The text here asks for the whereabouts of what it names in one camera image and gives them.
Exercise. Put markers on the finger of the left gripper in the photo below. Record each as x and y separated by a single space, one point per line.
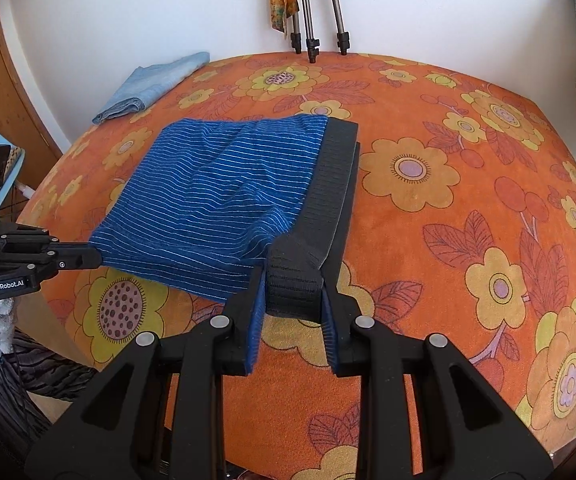
75 256

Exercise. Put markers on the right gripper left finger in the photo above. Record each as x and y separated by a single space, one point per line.
156 411

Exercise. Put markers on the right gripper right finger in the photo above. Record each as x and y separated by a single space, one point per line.
425 412

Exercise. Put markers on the blue striped shorts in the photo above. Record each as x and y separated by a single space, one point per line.
211 201

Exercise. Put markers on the left dark sleeve forearm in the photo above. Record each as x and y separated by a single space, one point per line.
34 368

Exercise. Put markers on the wooden door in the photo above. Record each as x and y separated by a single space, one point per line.
20 124

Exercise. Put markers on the folded light blue jeans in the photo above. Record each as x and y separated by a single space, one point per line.
147 85

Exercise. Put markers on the orange floral bed cover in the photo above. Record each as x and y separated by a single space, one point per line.
464 223

